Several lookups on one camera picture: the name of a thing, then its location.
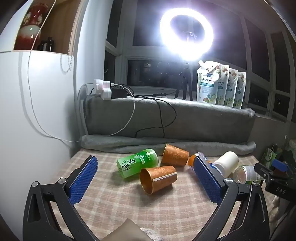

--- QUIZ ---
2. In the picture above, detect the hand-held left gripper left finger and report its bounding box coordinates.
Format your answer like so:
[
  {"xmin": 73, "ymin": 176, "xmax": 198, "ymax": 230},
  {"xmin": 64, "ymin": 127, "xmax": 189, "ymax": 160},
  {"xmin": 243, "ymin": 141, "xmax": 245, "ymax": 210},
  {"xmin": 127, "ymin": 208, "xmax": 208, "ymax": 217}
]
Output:
[{"xmin": 22, "ymin": 155, "xmax": 99, "ymax": 241}]

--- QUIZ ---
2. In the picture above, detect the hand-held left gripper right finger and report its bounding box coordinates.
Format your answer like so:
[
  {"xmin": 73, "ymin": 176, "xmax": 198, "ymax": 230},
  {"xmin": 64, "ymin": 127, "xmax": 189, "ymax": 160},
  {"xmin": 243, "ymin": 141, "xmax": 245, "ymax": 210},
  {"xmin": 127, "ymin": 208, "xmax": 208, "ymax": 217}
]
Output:
[{"xmin": 193, "ymin": 156, "xmax": 270, "ymax": 241}]

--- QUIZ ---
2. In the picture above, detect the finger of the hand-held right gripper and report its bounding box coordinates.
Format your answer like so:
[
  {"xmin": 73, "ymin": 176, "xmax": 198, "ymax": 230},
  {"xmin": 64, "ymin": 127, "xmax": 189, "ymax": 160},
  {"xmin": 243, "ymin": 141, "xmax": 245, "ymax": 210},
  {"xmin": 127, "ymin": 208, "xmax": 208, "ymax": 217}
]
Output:
[
  {"xmin": 272, "ymin": 151, "xmax": 296, "ymax": 179},
  {"xmin": 254, "ymin": 162, "xmax": 275, "ymax": 179}
]

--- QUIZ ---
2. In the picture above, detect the brown paper cup white strip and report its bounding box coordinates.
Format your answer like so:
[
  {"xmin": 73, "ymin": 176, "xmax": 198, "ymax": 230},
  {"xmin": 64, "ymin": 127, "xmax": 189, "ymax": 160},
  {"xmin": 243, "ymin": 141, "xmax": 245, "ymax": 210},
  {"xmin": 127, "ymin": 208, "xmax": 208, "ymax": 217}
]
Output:
[{"xmin": 140, "ymin": 165, "xmax": 178, "ymax": 195}]

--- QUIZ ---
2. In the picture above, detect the brown patterned paper cup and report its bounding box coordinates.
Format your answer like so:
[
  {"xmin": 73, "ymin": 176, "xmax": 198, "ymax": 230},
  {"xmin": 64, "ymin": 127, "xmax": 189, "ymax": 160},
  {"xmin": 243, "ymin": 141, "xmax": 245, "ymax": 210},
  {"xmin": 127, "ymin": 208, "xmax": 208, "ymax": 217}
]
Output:
[{"xmin": 161, "ymin": 144, "xmax": 189, "ymax": 167}]

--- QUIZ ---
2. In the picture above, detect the green package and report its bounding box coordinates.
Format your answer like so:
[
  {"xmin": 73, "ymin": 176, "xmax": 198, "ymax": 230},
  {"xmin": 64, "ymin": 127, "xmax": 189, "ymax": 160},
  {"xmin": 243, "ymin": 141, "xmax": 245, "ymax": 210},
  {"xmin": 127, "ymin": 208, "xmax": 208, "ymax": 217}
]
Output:
[{"xmin": 262, "ymin": 146, "xmax": 282, "ymax": 168}]

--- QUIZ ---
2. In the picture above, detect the clear plastic bottle green label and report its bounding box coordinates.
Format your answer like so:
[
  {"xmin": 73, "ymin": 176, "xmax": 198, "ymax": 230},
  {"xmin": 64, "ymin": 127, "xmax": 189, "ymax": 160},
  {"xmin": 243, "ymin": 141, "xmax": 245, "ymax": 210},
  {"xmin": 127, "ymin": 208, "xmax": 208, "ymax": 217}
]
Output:
[{"xmin": 232, "ymin": 165, "xmax": 264, "ymax": 185}]

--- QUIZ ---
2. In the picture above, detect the orange drink bottle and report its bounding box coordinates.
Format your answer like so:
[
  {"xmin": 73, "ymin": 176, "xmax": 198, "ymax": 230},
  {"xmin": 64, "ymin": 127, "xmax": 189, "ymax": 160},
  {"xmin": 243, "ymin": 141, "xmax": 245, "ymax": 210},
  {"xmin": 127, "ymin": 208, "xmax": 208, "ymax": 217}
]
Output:
[{"xmin": 187, "ymin": 152, "xmax": 211, "ymax": 172}]

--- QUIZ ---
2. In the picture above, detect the beige plaid cloth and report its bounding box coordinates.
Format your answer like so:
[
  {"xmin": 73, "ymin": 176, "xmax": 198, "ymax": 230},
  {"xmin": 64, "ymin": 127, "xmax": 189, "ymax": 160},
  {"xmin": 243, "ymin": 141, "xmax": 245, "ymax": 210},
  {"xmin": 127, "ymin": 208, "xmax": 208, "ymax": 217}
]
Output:
[{"xmin": 45, "ymin": 148, "xmax": 274, "ymax": 241}]

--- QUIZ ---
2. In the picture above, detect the green tea can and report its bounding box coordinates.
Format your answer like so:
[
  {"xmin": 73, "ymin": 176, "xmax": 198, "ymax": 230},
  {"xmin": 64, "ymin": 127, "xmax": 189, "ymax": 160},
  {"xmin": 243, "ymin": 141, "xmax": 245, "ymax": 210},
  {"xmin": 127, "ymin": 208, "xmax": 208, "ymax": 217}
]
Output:
[{"xmin": 116, "ymin": 149, "xmax": 159, "ymax": 179}]

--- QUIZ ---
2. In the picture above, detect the grey blanket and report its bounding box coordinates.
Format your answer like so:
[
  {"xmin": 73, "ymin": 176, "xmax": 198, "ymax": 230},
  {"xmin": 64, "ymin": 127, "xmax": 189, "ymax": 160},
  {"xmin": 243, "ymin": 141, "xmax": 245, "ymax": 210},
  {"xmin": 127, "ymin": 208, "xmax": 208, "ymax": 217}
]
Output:
[{"xmin": 79, "ymin": 95, "xmax": 257, "ymax": 156}]

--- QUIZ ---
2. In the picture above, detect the tan flat object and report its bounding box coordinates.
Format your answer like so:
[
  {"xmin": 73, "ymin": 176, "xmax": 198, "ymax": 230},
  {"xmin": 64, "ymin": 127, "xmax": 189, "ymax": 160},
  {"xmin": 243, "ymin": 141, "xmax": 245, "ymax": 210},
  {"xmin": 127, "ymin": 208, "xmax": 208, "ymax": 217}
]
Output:
[{"xmin": 115, "ymin": 218, "xmax": 149, "ymax": 241}]

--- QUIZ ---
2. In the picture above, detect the white cabinet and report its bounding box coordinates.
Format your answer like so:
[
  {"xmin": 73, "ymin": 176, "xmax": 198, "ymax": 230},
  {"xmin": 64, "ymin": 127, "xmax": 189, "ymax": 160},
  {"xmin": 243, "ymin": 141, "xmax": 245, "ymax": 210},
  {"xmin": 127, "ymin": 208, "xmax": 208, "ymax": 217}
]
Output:
[{"xmin": 0, "ymin": 0, "xmax": 88, "ymax": 223}]

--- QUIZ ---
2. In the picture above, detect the white power adapter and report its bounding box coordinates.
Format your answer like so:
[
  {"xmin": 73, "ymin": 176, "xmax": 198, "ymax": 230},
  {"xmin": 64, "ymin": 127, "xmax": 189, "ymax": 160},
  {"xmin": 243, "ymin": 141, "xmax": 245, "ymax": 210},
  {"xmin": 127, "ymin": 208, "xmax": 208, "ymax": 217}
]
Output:
[
  {"xmin": 100, "ymin": 89, "xmax": 113, "ymax": 101},
  {"xmin": 94, "ymin": 79, "xmax": 112, "ymax": 92}
]

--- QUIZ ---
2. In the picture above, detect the black charger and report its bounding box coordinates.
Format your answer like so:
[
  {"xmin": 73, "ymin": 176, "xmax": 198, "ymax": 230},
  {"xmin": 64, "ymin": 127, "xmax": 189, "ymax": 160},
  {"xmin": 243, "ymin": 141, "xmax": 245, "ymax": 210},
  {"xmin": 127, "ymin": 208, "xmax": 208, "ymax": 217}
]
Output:
[{"xmin": 111, "ymin": 86, "xmax": 128, "ymax": 99}]

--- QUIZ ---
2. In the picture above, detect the white detergent pouch with spout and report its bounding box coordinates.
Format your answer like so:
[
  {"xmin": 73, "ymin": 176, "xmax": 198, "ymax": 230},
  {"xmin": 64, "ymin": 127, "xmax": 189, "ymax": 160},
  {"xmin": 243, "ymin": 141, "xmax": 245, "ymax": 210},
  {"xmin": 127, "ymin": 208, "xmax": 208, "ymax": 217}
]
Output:
[{"xmin": 196, "ymin": 60, "xmax": 222, "ymax": 103}]

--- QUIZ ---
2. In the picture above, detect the black tripod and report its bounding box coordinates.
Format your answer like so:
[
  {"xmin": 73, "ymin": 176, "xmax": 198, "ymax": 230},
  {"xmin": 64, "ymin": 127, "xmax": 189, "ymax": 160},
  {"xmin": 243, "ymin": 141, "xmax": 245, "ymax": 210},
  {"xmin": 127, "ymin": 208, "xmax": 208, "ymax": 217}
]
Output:
[{"xmin": 174, "ymin": 58, "xmax": 193, "ymax": 101}]

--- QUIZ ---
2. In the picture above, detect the dark bottle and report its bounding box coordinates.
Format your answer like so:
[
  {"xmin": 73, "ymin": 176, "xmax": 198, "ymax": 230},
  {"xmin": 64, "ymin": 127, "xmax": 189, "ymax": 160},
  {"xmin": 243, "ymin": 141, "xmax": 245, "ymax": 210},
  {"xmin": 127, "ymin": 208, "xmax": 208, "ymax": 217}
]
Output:
[{"xmin": 38, "ymin": 37, "xmax": 55, "ymax": 52}]

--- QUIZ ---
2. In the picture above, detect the red vase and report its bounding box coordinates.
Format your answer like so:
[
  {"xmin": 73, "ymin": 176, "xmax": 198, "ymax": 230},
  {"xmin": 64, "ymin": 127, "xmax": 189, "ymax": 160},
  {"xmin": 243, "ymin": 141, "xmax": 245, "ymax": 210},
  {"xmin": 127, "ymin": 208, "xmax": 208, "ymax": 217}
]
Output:
[{"xmin": 14, "ymin": 3, "xmax": 49, "ymax": 51}]

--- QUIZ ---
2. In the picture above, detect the short white cable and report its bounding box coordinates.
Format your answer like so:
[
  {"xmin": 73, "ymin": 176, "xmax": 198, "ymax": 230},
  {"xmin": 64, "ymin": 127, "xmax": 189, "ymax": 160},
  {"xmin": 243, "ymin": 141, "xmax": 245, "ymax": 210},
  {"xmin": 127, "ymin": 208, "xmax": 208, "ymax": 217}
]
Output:
[{"xmin": 107, "ymin": 95, "xmax": 135, "ymax": 136}]

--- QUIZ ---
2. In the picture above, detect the black cable with switch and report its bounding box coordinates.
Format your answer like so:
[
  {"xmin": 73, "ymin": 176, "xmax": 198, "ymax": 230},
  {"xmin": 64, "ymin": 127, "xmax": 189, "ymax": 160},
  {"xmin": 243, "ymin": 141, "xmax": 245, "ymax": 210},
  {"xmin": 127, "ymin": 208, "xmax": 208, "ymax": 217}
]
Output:
[{"xmin": 128, "ymin": 89, "xmax": 176, "ymax": 98}]

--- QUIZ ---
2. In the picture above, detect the white bead cord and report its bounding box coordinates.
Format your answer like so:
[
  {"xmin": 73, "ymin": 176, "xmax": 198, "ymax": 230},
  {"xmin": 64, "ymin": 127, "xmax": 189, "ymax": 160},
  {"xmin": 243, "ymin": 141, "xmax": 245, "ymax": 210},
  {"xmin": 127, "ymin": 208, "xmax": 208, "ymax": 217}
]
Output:
[{"xmin": 60, "ymin": 55, "xmax": 75, "ymax": 75}]

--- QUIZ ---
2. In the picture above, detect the long white cable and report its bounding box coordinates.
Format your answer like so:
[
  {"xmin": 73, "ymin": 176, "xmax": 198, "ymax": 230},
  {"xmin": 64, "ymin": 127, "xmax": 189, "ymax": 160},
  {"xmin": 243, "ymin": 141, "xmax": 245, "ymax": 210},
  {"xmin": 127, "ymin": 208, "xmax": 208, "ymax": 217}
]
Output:
[{"xmin": 27, "ymin": 0, "xmax": 80, "ymax": 143}]

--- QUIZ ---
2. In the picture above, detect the window frame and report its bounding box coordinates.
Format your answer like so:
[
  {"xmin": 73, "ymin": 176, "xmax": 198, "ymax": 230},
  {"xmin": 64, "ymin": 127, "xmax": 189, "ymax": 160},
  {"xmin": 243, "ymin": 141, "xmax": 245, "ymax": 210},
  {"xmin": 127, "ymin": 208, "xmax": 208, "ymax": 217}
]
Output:
[{"xmin": 104, "ymin": 0, "xmax": 296, "ymax": 123}]

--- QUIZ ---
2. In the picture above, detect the ring light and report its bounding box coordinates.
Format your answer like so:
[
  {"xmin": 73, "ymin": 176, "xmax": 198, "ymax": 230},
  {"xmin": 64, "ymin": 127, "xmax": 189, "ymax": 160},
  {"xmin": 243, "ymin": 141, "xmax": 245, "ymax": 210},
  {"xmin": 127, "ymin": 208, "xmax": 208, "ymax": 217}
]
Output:
[{"xmin": 159, "ymin": 5, "xmax": 214, "ymax": 59}]

